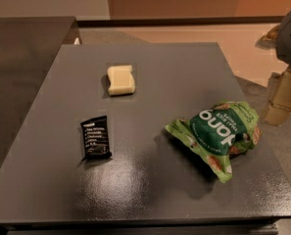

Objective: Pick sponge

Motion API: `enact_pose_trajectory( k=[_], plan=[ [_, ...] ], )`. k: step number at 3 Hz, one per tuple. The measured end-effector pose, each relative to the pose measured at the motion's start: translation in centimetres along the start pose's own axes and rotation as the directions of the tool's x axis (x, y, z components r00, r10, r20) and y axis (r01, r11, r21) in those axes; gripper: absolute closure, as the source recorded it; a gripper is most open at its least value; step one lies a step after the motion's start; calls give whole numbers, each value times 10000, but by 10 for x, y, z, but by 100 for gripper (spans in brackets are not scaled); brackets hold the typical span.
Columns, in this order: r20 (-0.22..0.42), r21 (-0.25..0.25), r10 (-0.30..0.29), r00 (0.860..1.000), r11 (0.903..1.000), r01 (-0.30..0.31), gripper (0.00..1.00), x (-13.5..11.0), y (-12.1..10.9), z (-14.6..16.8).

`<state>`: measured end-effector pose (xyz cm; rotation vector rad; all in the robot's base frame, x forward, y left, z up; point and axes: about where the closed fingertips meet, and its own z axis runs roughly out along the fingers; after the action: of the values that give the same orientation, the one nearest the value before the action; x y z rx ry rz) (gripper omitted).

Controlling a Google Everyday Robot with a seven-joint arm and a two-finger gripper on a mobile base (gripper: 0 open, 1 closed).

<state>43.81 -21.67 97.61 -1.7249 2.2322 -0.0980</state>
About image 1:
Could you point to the pale yellow sponge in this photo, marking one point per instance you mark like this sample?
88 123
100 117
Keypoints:
121 80

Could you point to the black snack bar wrapper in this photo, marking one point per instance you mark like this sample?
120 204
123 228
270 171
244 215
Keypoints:
96 138

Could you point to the green chips bag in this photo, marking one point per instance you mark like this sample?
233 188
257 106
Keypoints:
226 130

